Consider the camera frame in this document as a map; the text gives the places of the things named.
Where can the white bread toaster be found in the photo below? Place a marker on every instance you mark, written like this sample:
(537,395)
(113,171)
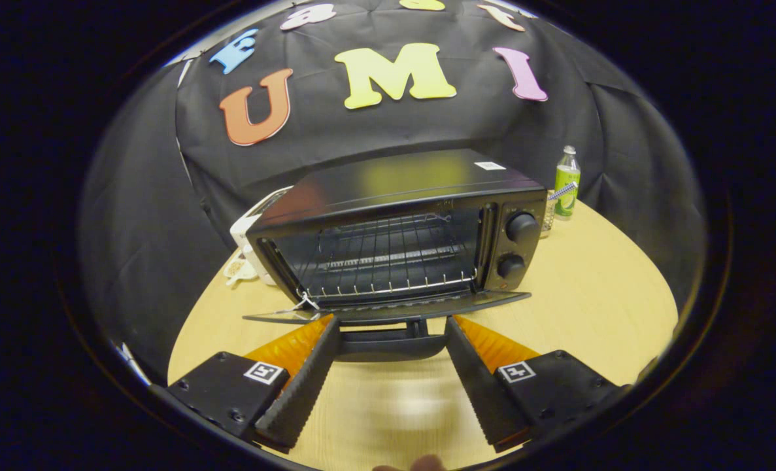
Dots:
(244,232)

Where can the blue striped straw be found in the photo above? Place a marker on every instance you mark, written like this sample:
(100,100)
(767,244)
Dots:
(563,191)

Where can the clear glass jar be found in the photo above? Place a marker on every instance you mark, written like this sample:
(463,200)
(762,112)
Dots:
(547,219)

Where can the black toaster oven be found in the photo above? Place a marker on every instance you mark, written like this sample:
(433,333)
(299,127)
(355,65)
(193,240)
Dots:
(401,180)

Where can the black backdrop cloth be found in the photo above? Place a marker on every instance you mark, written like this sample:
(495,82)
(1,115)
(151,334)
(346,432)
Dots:
(374,124)

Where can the small white dish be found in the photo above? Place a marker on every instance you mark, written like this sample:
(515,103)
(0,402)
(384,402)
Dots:
(236,269)

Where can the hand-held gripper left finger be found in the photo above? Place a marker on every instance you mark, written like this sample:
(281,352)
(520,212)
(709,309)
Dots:
(306,386)

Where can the green drink bottle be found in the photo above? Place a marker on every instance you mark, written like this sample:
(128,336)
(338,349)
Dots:
(567,186)

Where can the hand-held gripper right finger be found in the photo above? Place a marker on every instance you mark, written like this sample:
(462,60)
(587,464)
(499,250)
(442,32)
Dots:
(479,386)

